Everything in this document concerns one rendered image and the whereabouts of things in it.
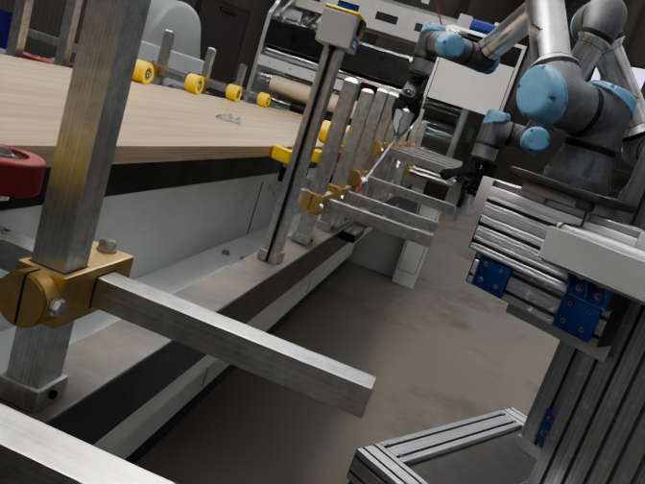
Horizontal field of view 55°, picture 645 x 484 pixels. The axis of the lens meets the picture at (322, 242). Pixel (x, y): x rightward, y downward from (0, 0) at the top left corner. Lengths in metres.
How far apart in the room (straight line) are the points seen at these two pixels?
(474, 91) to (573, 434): 2.92
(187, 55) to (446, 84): 3.03
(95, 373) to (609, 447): 1.27
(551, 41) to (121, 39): 1.12
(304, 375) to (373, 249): 3.96
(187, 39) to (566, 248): 5.44
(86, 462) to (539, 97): 1.21
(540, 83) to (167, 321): 1.03
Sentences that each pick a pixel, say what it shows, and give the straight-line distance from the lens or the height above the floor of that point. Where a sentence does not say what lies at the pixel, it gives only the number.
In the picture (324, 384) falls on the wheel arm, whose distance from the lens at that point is 0.56.
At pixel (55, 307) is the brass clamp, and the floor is 0.81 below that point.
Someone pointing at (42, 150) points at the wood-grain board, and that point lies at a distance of 0.80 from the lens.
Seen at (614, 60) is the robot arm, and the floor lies 1.41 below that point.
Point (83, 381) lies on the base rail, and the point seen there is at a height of 0.70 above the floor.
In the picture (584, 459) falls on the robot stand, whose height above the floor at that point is 0.43.
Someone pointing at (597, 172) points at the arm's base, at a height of 1.08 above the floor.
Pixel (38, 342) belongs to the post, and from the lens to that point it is 0.62.
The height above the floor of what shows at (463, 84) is 1.42.
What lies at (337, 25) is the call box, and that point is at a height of 1.19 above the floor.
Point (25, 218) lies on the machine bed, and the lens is 0.90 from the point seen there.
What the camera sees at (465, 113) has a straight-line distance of 4.26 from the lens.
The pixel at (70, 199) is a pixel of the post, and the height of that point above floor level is 0.90.
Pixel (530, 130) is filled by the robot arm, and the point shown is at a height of 1.15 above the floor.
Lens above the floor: 1.05
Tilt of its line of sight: 12 degrees down
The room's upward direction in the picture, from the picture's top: 18 degrees clockwise
